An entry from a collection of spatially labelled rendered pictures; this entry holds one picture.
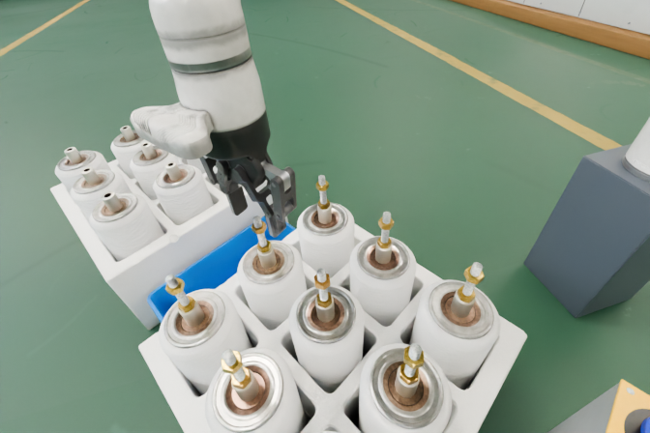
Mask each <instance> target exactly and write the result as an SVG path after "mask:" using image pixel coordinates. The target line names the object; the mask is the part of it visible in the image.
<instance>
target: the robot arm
mask: <svg viewBox="0 0 650 433"><path fill-rule="evenodd" d="M149 8H150V12H151V16H152V18H153V21H154V24H155V27H156V29H157V32H158V35H159V37H160V40H161V42H162V47H163V49H164V52H165V55H166V57H167V60H168V63H169V65H170V68H171V70H172V73H173V77H174V81H175V86H176V90H177V94H178V97H179V100H180V102H178V103H175V104H172V105H165V106H145V107H141V108H138V109H136V110H134V111H133V113H132V115H131V118H130V119H131V122H132V124H133V127H134V129H135V131H136V133H137V134H138V136H140V137H141V138H143V139H144V140H146V141H148V142H150V143H152V144H154V145H155V146H157V147H159V148H161V149H163V150H165V151H167V152H169V153H170V154H172V155H174V156H177V157H179V158H181V159H200V161H201V163H202V165H203V167H204V170H205V172H206V174H207V176H208V178H209V180H210V182H211V183H212V184H213V185H215V184H219V185H220V190H221V191H222V192H223V193H225V195H226V198H227V201H228V203H229V206H230V209H231V212H232V214H234V215H235V216H238V215H239V214H241V213H242V212H244V211H245V210H246V209H247V207H248V203H247V200H246V196H245V194H244V191H243V188H242V187H244V189H245V191H246V192H247V194H248V195H249V197H250V199H251V201H252V202H257V203H258V204H259V206H260V208H261V209H262V211H263V213H264V214H265V219H266V223H267V226H268V230H269V234H270V235H271V236H272V237H274V238H276V237H277V236H278V235H279V234H280V233H281V232H282V231H283V230H284V229H285V228H286V221H285V217H286V216H288V215H289V214H290V213H291V212H292V211H293V210H294V209H295V208H296V207H297V199H296V182H295V172H294V170H293V169H292V168H291V167H289V166H287V167H286V168H284V169H283V170H280V169H278V168H277V167H276V166H274V165H273V163H272V160H271V159H270V157H269V155H268V153H267V145H268V142H269V139H270V135H271V131H270V126H269V121H268V116H267V111H266V106H265V101H264V97H263V93H262V88H261V83H260V79H259V75H258V72H257V69H256V66H255V63H254V61H253V58H252V54H251V46H250V41H249V36H248V31H247V26H246V22H245V18H244V14H243V10H242V6H241V0H149ZM622 163H623V165H624V167H625V168H626V169H627V170H628V171H629V172H631V173H632V174H634V175H635V176H637V177H638V178H640V179H642V180H644V181H647V182H649V183H650V118H649V119H648V121H647V122H646V124H645V125H644V127H643V128H642V130H641V131H640V133H639V134H638V136H637V137H636V139H635V141H634V142H633V144H632V145H631V147H630V148H629V150H628V152H627V153H626V155H625V156H624V157H623V158H622ZM214 166H216V167H217V168H218V171H217V173H215V172H214V170H213V167H214ZM266 180H267V185H266V187H264V188H263V189H262V190H260V191H259V192H257V191H256V188H258V187H259V186H261V185H262V184H263V183H264V182H265V181H266ZM270 194H271V195H272V199H273V203H272V204H271V205H269V203H268V202H267V200H266V198H267V197H268V196H269V195H270Z"/></svg>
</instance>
